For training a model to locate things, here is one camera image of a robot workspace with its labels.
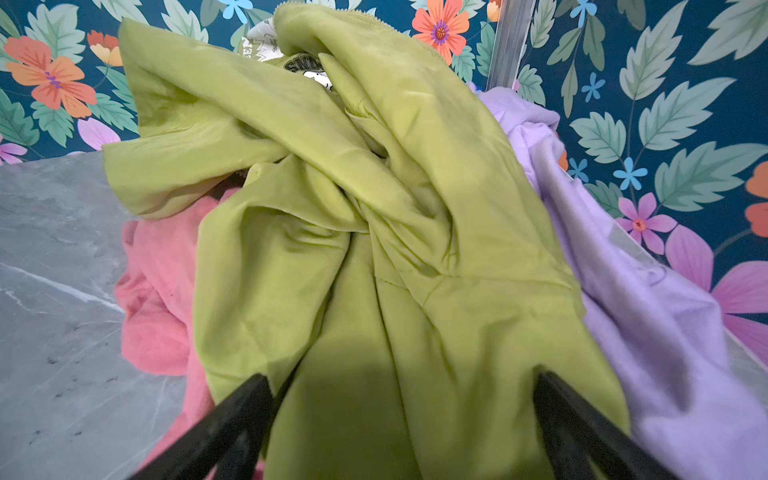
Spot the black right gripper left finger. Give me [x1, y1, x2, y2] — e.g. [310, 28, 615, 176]
[131, 374, 274, 480]

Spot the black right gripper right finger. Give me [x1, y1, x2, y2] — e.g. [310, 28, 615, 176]
[533, 370, 676, 480]

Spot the pink cloth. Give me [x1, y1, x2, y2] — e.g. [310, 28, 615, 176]
[115, 187, 238, 464]

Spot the lavender purple cloth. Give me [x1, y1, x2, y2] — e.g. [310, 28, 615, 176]
[480, 88, 767, 479]

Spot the lime green cloth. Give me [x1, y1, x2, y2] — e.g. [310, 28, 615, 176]
[105, 2, 630, 479]

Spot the white patterned cloth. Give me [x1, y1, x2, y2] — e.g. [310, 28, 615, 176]
[235, 18, 333, 91]

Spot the aluminium frame post back right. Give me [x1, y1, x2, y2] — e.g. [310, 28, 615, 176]
[485, 0, 536, 90]

